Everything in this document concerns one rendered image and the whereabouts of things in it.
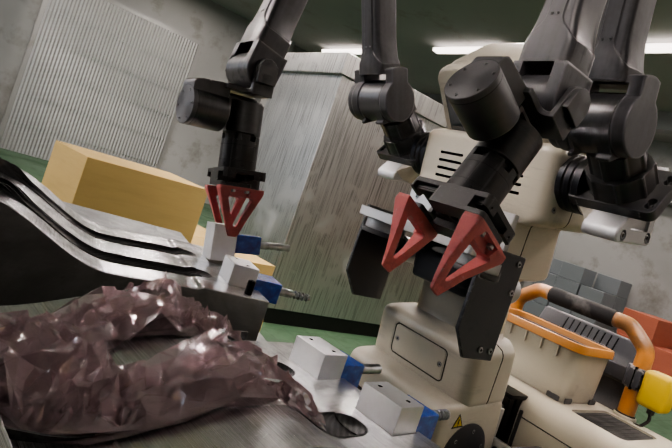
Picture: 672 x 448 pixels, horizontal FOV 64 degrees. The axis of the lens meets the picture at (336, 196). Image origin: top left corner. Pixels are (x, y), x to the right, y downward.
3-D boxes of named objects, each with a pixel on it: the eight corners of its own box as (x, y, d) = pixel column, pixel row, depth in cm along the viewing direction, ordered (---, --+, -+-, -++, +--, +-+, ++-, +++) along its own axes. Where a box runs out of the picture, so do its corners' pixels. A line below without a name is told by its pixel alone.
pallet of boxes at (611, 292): (608, 355, 848) (633, 284, 847) (584, 351, 799) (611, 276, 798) (542, 325, 942) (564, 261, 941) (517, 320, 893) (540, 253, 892)
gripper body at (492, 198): (482, 208, 50) (525, 151, 52) (406, 187, 58) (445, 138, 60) (507, 250, 53) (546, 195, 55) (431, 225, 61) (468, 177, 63)
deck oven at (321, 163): (331, 295, 563) (393, 115, 562) (408, 343, 470) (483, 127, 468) (192, 270, 467) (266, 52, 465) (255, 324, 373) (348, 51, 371)
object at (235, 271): (297, 310, 80) (309, 275, 80) (309, 322, 75) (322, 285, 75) (212, 291, 74) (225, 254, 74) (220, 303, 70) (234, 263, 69)
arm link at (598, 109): (651, 146, 70) (610, 141, 74) (641, 77, 65) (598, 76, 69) (614, 189, 67) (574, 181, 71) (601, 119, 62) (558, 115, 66)
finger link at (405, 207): (402, 264, 50) (459, 189, 53) (355, 243, 56) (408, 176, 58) (433, 303, 54) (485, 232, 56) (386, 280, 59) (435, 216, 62)
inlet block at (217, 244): (280, 263, 89) (285, 230, 90) (292, 267, 85) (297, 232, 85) (202, 256, 84) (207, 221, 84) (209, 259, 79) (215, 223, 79)
